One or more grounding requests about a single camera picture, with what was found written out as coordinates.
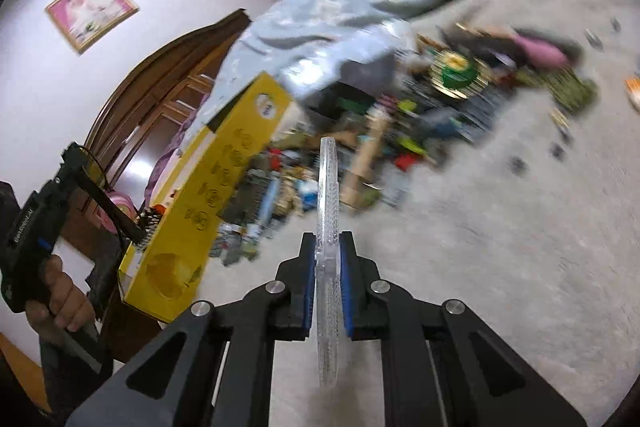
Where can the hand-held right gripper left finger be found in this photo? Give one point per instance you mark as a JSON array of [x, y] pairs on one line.
[[310, 297]]

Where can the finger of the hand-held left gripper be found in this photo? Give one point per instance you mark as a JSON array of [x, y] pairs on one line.
[[115, 212], [107, 282]]

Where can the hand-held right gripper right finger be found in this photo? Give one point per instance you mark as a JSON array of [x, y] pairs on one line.
[[346, 297]]

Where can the clear plastic toy piece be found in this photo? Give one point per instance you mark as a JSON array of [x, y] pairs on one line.
[[327, 257]]

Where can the yellow cardboard box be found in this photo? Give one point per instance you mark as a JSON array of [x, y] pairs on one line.
[[220, 187]]

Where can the person's left forearm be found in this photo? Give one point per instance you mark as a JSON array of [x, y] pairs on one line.
[[65, 387]]

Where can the person's left hand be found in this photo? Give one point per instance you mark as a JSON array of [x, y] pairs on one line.
[[62, 302]]

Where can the purple cloth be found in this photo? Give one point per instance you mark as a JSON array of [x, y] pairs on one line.
[[170, 157]]

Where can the light blue disc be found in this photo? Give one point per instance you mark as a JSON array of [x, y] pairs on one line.
[[270, 202]]

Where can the wooden headboard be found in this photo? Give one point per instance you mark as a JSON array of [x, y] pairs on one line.
[[165, 87]]

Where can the pile of toy bricks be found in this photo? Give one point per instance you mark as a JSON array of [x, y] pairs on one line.
[[380, 132]]

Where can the framed wedding photo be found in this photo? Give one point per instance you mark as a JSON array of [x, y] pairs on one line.
[[92, 12]]

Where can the large grey plastic block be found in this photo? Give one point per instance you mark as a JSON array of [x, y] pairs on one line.
[[320, 72]]

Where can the green and gold spinner disc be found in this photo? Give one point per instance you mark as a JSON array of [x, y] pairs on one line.
[[457, 74]]

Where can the olive green small plate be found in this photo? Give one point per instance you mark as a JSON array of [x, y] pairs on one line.
[[575, 92]]

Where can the pink toy piece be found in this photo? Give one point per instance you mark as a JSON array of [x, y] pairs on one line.
[[542, 52]]

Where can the yellow and white small piece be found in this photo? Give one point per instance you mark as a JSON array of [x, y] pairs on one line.
[[634, 92]]

